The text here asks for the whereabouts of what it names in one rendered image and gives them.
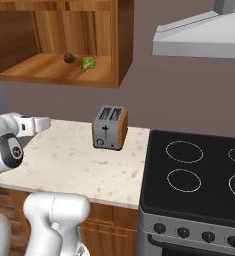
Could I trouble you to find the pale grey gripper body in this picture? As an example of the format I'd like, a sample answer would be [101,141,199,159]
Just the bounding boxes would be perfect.
[32,116,52,136]

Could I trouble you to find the black hob stove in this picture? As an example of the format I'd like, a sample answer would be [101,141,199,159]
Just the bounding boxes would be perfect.
[136,129,235,256]

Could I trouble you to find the wooden cabinet door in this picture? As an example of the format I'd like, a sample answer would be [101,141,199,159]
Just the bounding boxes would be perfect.
[0,9,41,88]

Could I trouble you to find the brown pear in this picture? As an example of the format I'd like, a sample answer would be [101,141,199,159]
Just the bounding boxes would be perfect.
[62,52,80,65]

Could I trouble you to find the green broccoli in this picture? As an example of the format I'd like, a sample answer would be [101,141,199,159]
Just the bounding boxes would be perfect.
[80,55,98,73]

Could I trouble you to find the grey and orange toaster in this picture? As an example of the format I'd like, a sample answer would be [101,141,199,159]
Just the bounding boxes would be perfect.
[91,105,129,151]

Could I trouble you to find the grey range hood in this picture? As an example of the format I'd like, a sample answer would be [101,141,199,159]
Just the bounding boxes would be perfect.
[151,0,235,60]

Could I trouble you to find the wooden wall cabinet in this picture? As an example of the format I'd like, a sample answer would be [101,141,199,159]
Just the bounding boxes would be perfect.
[0,0,135,90]

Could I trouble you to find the wooden base cabinet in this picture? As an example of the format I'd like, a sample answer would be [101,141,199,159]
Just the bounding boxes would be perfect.
[7,188,141,256]

